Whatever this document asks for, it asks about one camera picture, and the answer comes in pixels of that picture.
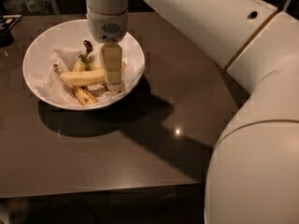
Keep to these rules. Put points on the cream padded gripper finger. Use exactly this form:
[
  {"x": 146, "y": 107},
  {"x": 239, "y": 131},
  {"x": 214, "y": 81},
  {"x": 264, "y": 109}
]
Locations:
[{"x": 111, "y": 55}]

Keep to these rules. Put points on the yellow banana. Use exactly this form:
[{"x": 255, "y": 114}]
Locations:
[{"x": 81, "y": 75}]

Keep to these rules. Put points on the white paper liner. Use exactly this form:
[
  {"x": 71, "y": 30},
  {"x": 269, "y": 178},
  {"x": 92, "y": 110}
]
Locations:
[{"x": 57, "y": 93}]

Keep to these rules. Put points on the black object at left edge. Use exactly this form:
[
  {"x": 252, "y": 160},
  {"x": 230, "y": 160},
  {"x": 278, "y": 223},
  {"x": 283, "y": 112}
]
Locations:
[{"x": 6, "y": 23}]

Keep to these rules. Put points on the right spotted banana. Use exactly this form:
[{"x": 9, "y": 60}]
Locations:
[{"x": 116, "y": 89}]

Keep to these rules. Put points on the left spotted banana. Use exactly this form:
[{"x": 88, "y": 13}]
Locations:
[{"x": 83, "y": 94}]

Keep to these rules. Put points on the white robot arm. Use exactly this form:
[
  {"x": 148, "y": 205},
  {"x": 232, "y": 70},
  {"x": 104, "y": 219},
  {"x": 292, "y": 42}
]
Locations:
[{"x": 253, "y": 175}]

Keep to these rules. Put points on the shelf with bottles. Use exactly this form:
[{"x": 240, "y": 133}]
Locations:
[{"x": 29, "y": 7}]

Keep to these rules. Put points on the white bowl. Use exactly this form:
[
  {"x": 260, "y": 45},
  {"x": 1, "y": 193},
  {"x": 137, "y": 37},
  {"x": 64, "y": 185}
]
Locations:
[{"x": 70, "y": 34}]

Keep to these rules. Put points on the spotted banana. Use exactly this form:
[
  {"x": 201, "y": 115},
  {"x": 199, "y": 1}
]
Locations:
[
  {"x": 83, "y": 94},
  {"x": 116, "y": 89}
]

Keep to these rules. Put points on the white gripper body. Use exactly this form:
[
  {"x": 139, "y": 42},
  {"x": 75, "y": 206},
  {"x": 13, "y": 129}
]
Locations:
[{"x": 107, "y": 28}]

